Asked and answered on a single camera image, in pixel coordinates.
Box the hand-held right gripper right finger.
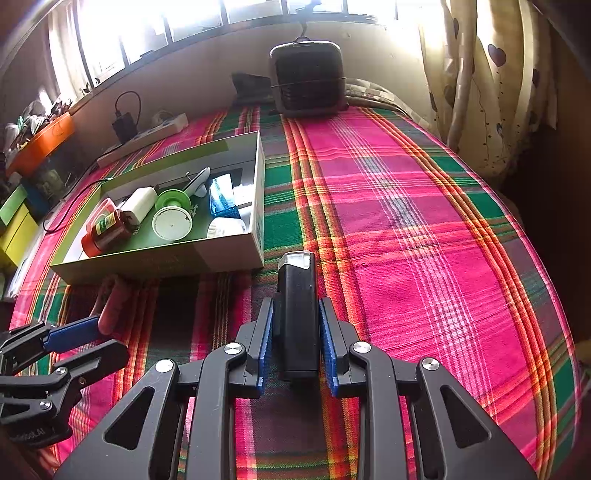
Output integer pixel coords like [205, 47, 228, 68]
[320, 298, 539, 480]

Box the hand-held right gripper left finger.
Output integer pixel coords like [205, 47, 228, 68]
[53, 298, 274, 480]

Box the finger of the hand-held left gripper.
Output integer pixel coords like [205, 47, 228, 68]
[0, 339, 130, 425]
[0, 316, 101, 374]

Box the black rectangular device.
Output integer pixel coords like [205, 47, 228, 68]
[276, 251, 320, 381]

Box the pink plastic clip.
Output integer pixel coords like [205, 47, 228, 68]
[95, 274, 132, 335]

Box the red capped bottle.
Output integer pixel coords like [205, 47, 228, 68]
[82, 210, 132, 258]

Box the green white cardboard box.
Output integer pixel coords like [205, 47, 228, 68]
[48, 130, 266, 280]

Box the white power bank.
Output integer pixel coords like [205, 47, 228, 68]
[121, 187, 158, 222]

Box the green white roller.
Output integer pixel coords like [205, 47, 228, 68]
[151, 187, 194, 243]

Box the blue transparent plastic box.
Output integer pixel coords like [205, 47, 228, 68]
[208, 174, 243, 220]

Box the yellow box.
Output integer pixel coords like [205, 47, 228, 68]
[0, 203, 40, 266]

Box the pink green plaid blanket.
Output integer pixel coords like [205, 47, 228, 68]
[9, 104, 578, 480]

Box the clear glass tank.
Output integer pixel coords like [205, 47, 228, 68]
[23, 152, 77, 204]

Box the orange plastic bin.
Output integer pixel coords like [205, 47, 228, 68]
[6, 113, 75, 176]

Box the black charger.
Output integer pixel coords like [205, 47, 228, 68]
[113, 115, 137, 144]

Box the white power strip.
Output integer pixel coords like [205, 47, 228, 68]
[97, 113, 189, 168]

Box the pile of clutter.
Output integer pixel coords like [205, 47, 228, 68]
[4, 95, 75, 153]

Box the printed pillow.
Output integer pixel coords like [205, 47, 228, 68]
[344, 78, 432, 125]

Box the dark wedge-shaped object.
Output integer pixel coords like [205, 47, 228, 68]
[232, 72, 275, 102]

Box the black portable heater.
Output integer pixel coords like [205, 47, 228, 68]
[269, 41, 347, 118]

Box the cream heart print curtain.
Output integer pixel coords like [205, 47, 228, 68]
[418, 0, 561, 176]

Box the window with bars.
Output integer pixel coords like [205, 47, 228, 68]
[46, 0, 444, 93]

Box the thin black cable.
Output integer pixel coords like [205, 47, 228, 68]
[43, 178, 114, 233]

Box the black charger cable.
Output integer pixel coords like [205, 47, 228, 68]
[115, 91, 141, 121]

